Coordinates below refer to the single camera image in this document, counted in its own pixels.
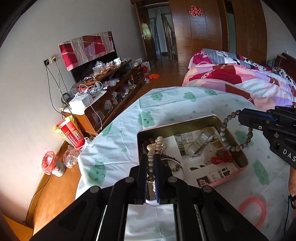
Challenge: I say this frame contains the wall power socket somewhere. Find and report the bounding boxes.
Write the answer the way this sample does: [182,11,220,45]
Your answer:
[44,55,57,66]

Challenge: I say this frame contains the pearl necklace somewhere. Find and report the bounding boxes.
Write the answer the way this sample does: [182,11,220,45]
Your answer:
[146,136,168,193]

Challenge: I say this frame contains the grey stone bead bracelet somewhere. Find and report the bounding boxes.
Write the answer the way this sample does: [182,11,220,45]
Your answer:
[219,109,254,153]

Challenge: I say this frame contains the wristwatch with metal band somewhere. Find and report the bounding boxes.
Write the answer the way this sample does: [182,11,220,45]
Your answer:
[186,131,214,157]

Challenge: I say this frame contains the small white appliance on floor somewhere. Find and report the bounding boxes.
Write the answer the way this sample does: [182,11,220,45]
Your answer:
[51,160,66,177]

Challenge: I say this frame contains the hanging power cables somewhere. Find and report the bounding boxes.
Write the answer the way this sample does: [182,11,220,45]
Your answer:
[46,60,72,117]

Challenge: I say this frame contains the red double happiness sticker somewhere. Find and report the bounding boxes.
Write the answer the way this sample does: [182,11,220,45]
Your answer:
[189,5,202,17]

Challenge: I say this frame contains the wooden room door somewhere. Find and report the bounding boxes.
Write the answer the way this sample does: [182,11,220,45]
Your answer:
[134,2,157,65]

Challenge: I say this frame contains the red plastic bag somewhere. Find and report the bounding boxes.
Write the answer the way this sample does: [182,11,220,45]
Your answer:
[41,151,56,175]

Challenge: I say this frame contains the printed paper in tin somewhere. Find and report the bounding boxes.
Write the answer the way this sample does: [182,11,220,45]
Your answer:
[163,126,240,187]

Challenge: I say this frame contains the wooden bed headboard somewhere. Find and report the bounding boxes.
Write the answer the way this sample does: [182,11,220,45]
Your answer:
[274,53,296,80]

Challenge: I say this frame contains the pink patchwork quilt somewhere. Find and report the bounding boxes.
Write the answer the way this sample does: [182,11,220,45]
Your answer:
[182,49,295,110]

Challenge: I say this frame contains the red patchwork cloth cover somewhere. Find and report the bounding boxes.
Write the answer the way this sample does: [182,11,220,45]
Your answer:
[59,31,115,71]

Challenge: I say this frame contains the pink metal tin box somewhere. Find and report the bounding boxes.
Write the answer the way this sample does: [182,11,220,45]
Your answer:
[137,115,248,187]

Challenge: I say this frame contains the black television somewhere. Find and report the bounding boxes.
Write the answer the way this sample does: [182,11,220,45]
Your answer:
[70,31,118,83]

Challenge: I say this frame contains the wooden tv cabinet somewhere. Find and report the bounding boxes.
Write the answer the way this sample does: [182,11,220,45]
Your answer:
[62,60,145,136]

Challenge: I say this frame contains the cow print pillow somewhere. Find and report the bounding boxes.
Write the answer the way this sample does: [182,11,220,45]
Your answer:
[201,49,295,86]

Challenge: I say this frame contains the red yellow carton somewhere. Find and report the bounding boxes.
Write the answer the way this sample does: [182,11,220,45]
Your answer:
[55,115,85,148]

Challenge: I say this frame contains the wooden wardrobe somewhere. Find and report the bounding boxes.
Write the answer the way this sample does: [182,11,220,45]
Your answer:
[169,1,267,69]

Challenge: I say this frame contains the cloud print bed sheet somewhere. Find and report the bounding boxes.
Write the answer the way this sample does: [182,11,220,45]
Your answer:
[76,87,292,240]

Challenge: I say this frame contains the pink bangle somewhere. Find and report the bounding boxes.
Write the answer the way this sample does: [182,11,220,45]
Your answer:
[238,197,267,229]

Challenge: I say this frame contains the thin silver bangle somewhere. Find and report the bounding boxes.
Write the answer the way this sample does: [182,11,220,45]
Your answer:
[161,157,185,180]

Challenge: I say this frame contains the orange item on floor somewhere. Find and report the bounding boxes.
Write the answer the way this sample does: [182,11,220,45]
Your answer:
[147,74,160,80]

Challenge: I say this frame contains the white box on cabinet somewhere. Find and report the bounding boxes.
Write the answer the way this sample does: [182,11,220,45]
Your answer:
[69,93,93,115]

